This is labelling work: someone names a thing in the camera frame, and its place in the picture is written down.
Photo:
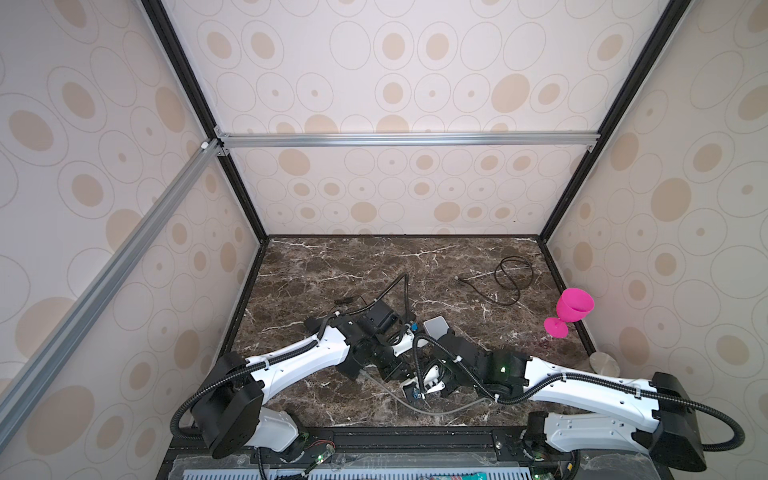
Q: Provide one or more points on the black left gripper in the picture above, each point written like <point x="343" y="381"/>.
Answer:
<point x="393" y="370"/>

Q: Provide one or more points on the black vertical frame post right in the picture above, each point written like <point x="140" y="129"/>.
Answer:
<point x="649" y="55"/>

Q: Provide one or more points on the silver diagonal aluminium bar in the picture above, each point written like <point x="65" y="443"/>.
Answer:
<point x="49" y="359"/>

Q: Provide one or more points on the black vertical frame post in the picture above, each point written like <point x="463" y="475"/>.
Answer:
<point x="161" y="23"/>
<point x="649" y="55"/>

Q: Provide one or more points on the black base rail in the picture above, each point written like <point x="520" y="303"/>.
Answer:
<point x="500" y="443"/>

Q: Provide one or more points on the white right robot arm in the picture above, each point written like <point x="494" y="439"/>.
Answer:
<point x="655" y="417"/>

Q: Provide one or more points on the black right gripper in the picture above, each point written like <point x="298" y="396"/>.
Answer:
<point x="425" y="362"/>

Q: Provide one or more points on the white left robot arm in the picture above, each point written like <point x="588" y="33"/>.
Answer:
<point x="228" y="411"/>

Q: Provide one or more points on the black vertical frame post left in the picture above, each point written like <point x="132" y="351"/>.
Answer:
<point x="161" y="23"/>

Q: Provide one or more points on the pink plastic goblet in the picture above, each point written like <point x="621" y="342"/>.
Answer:
<point x="573" y="305"/>

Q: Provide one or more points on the silver horizontal aluminium bar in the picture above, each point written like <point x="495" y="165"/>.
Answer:
<point x="425" y="139"/>

